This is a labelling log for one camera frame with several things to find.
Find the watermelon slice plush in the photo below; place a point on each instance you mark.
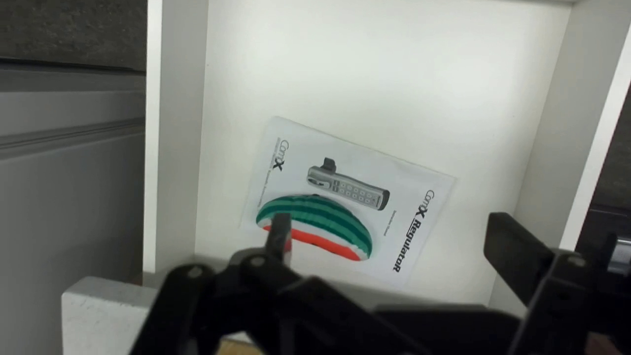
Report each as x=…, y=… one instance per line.
x=322, y=220

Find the white paper leaflet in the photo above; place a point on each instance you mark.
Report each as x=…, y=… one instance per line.
x=407, y=198

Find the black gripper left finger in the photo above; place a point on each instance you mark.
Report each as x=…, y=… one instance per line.
x=218, y=309

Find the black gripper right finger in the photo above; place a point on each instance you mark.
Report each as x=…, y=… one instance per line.
x=579, y=303

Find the white tall cabinet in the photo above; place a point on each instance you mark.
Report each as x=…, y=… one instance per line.
x=66, y=198

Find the white drawer with wooden front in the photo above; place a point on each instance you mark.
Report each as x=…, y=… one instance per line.
x=395, y=80

